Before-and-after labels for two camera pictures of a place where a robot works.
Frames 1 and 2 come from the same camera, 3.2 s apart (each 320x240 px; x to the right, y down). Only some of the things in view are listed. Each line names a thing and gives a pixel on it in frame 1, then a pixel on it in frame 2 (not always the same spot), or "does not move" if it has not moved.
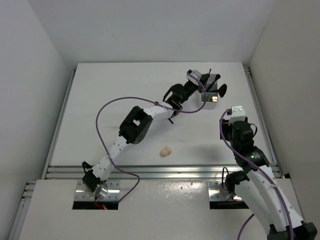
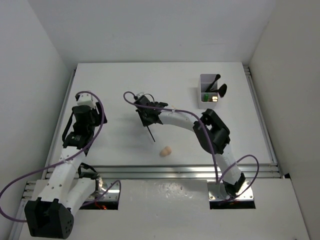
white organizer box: (212, 97) does not move
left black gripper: (204, 78) -> (99, 117)
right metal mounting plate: (214, 190) does not move
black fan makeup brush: (221, 91) does not move
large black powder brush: (217, 77) does not move
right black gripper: (226, 126) -> (145, 122)
